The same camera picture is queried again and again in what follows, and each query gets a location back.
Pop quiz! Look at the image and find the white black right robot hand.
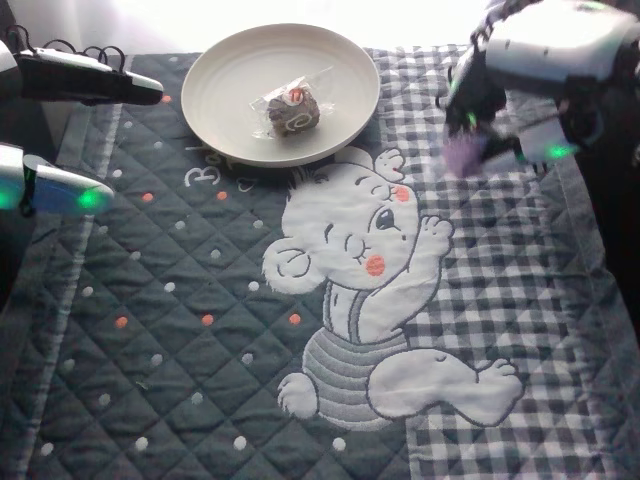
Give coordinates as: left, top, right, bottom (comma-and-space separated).
434, 0, 632, 176

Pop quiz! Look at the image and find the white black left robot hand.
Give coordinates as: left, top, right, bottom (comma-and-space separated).
0, 24, 165, 217

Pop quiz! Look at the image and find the pink candy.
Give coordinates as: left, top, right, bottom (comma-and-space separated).
442, 130, 489, 178

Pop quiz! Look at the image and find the small clear snack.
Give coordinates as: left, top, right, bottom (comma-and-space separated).
249, 64, 336, 141

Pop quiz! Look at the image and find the cream round plate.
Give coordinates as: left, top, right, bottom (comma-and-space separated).
180, 23, 382, 169

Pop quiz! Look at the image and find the grey quilt with printed bear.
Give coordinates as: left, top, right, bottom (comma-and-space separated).
0, 47, 640, 480

